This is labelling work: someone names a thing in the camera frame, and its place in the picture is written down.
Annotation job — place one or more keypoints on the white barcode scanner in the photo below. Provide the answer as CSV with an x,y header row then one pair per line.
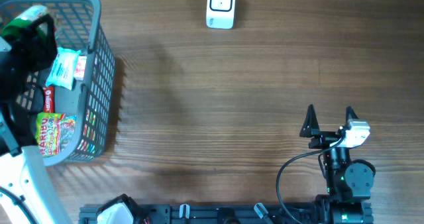
x,y
220,14

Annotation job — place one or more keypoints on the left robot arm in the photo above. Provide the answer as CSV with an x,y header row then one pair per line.
x,y
27,193

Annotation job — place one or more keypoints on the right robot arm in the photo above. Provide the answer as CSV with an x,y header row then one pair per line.
x,y
349,182

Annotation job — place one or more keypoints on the teal tissue packet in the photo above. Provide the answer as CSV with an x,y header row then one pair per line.
x,y
63,68

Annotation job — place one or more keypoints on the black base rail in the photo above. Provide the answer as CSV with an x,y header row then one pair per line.
x,y
232,214

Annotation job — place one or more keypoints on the grey plastic shopping basket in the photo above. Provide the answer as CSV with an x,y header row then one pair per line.
x,y
90,99

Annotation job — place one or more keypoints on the small red white candy pack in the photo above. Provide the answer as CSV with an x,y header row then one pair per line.
x,y
80,68

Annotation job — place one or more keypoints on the Haribo gummy bag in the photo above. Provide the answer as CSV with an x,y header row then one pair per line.
x,y
54,132

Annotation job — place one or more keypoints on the green lid jar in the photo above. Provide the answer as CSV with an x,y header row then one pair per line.
x,y
19,25

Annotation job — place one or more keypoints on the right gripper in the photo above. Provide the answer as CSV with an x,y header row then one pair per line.
x,y
311,128

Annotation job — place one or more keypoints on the red snack stick packet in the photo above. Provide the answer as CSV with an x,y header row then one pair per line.
x,y
49,106

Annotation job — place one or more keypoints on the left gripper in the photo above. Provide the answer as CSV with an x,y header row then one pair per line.
x,y
42,55

